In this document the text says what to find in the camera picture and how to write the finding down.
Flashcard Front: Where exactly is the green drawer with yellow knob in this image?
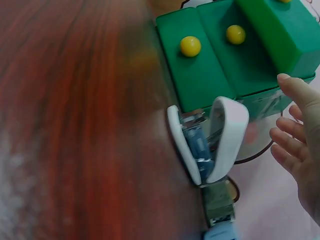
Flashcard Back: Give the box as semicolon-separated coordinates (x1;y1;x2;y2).
235;0;320;76
196;3;280;98
155;6;237;114

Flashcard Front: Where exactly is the person's right hand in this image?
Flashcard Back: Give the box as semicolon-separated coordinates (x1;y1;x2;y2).
269;73;320;227

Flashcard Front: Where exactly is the white and blue stapler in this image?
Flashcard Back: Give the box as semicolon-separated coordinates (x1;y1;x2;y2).
166;95;251;240

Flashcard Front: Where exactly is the clear drawer cabinet frame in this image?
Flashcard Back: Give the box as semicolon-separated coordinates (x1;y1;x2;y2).
154;0;320;126

